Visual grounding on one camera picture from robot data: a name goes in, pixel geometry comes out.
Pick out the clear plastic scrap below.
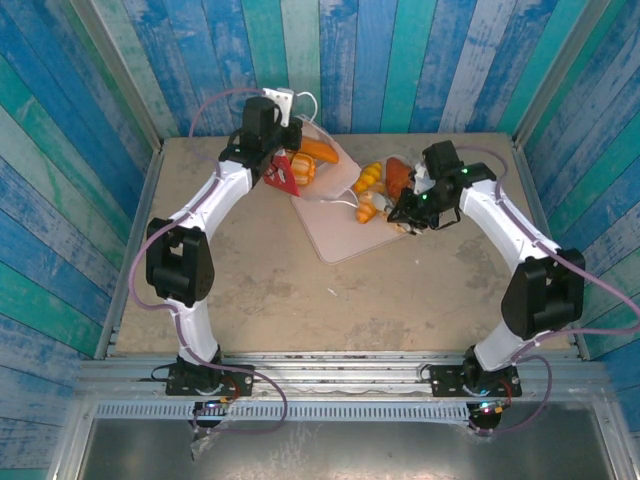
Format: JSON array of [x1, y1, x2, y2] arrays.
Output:
[[188, 429, 219, 462]]

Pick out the clear bag with red label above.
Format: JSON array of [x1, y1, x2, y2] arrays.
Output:
[[262, 115, 362, 209]]

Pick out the white camera cable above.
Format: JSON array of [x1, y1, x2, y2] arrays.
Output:
[[294, 91, 320, 125]]

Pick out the yellow shell shaped bun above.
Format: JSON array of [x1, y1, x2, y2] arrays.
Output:
[[352, 162, 385, 194]]

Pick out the small circuit board with lights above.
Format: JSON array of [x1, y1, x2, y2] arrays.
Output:
[[474, 399, 511, 417], [193, 397, 236, 416]]

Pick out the metal tongs with white tips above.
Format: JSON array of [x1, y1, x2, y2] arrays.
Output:
[[372, 194, 426, 237]]

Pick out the white cutting board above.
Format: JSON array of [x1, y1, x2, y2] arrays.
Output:
[[290, 153, 421, 266]]

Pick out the grey metal sheet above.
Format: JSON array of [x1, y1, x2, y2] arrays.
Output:
[[74, 417, 624, 480]]

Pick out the aluminium corner post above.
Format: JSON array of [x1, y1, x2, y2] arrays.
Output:
[[69, 0, 166, 151], [513, 0, 614, 146]]

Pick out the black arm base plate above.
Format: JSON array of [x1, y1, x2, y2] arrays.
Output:
[[429, 362, 523, 399], [164, 360, 255, 398]]

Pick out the aluminium side rail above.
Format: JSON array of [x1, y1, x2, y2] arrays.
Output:
[[509, 134, 591, 361], [93, 142, 166, 360]]

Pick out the brown croissant loaf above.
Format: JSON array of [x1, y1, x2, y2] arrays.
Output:
[[384, 156, 416, 199]]

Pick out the slotted grey cable duct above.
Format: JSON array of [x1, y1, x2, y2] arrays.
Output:
[[93, 401, 474, 422]]

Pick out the aluminium rail beam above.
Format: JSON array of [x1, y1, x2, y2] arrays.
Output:
[[74, 351, 612, 401]]

